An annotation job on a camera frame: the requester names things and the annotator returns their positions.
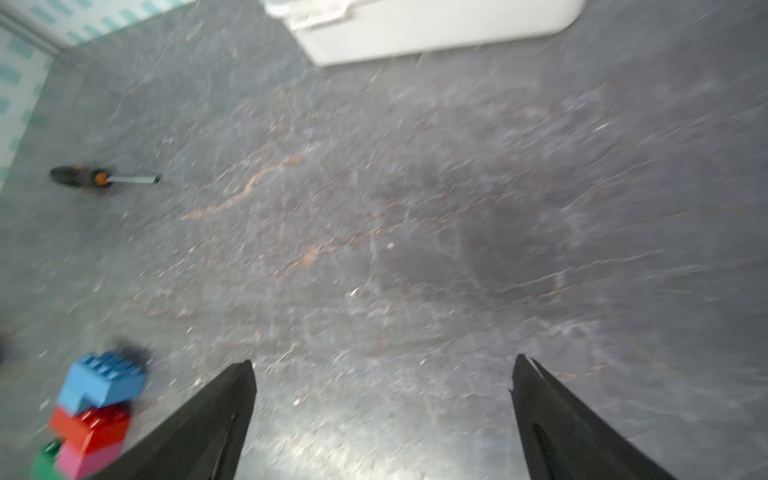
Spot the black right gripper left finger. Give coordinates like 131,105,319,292
92,360,257,480

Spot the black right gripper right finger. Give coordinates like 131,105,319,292
510,354,673,479

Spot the red lego brick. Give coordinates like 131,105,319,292
49,402,131,454

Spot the blue lego brick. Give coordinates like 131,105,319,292
56,352,147,416

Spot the pink lego brick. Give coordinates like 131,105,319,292
54,442,123,479

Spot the green lego brick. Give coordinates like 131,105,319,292
30,439,66,480

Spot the white plastic storage box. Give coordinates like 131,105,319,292
262,0,586,67

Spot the black handled screwdriver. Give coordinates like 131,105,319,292
49,166,162,189

